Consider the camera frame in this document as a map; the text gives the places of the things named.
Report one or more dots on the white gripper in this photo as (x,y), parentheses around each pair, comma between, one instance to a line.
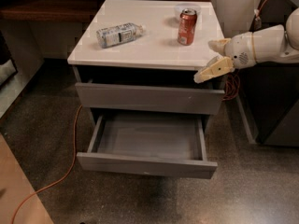
(239,51)

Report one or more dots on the red coke can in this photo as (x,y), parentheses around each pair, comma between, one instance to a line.
(187,24)

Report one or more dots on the grey drawer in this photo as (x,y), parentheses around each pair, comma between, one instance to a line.
(148,143)
(149,98)

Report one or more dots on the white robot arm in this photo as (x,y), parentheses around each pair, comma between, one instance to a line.
(278,44)

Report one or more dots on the grey top drawer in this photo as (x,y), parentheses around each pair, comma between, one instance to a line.
(149,98)

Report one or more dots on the dark cabinet on right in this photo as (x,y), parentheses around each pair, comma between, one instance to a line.
(269,95)

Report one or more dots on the grey cabinet with white top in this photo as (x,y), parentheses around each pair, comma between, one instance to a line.
(154,59)

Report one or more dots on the brown wooden shelf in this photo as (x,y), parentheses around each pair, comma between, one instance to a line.
(54,10)

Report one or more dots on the dark framed object at left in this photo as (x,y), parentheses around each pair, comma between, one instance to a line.
(8,68)

